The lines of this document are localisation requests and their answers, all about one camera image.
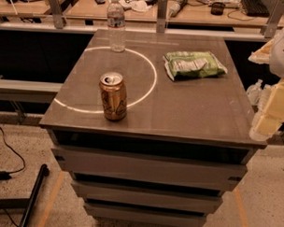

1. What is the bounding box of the black keyboard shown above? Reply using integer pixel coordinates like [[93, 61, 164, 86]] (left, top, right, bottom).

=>
[[241, 0, 270, 17]]

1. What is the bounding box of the clear plastic water bottle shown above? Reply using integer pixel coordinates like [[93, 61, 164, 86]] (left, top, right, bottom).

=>
[[106, 0, 125, 52]]

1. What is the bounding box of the green chip bag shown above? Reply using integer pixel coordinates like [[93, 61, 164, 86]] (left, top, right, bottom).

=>
[[163, 51, 228, 81]]

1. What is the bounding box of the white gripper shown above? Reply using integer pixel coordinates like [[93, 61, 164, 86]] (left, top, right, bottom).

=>
[[248, 27, 284, 141]]

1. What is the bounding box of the black floor stand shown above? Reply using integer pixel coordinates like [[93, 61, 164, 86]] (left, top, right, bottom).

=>
[[0, 164, 50, 227]]

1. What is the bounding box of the orange soda can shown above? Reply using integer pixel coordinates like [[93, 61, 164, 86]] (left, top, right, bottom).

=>
[[99, 72, 127, 121]]

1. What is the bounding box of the black power cable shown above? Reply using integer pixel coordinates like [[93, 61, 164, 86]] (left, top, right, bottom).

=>
[[0, 119, 28, 182]]

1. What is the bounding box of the white crumpled cloth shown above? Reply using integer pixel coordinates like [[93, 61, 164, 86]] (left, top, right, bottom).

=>
[[119, 0, 151, 13]]

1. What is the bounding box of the dark computer mouse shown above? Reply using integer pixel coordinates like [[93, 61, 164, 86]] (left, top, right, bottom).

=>
[[211, 2, 225, 15]]

